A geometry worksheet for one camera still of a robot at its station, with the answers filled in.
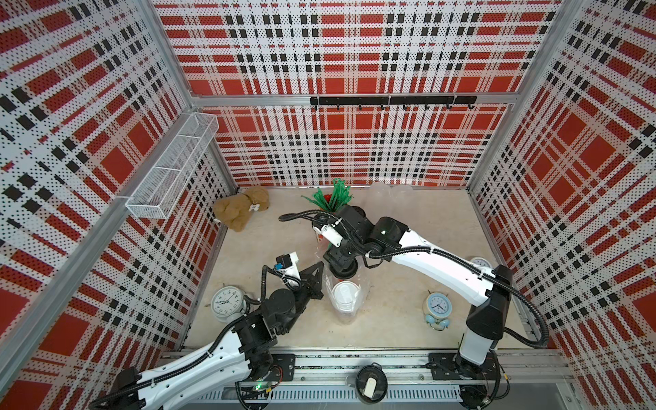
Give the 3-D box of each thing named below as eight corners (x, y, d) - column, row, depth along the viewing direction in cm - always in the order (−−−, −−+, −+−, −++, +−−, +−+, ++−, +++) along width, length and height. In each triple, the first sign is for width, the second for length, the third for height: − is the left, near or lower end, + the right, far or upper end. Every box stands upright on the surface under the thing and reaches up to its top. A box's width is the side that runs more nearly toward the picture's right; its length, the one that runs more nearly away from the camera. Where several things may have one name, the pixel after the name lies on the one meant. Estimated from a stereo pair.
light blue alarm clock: (421, 324, 84) (424, 320, 80) (426, 293, 90) (430, 288, 87) (445, 333, 82) (450, 329, 78) (449, 301, 88) (453, 296, 85)
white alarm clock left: (212, 322, 85) (205, 317, 81) (222, 291, 92) (216, 285, 87) (241, 322, 85) (236, 317, 80) (249, 291, 91) (244, 285, 87)
